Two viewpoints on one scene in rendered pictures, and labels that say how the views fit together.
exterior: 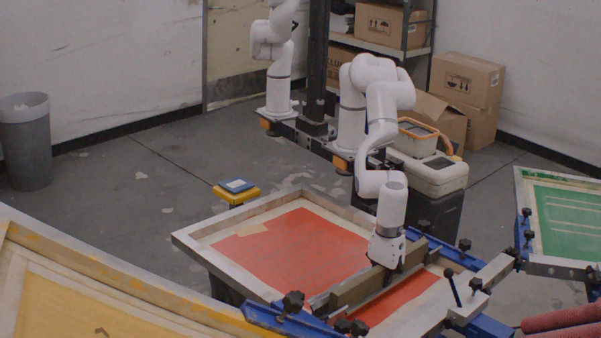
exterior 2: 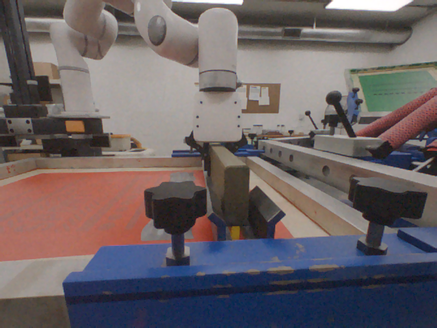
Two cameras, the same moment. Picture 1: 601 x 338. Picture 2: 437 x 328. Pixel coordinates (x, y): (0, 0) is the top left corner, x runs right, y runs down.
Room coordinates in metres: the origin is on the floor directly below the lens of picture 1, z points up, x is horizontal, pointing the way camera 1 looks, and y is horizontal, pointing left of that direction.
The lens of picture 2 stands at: (1.15, 0.08, 1.11)
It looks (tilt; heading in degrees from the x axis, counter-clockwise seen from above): 13 degrees down; 311
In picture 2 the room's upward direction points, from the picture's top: straight up
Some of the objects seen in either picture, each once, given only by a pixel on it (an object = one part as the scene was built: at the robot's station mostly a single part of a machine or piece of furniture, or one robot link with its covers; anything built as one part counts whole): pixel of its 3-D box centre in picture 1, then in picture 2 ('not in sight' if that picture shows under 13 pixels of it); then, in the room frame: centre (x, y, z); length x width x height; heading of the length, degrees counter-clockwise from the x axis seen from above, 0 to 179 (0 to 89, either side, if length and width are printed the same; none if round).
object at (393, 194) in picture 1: (392, 196); (205, 51); (1.45, -0.25, 1.25); 0.15 x 0.10 x 0.11; 6
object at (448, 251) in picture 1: (440, 255); (213, 159); (1.59, -0.45, 0.97); 0.30 x 0.05 x 0.07; 46
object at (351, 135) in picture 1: (354, 126); (80, 95); (2.05, -0.18, 1.21); 0.16 x 0.13 x 0.15; 129
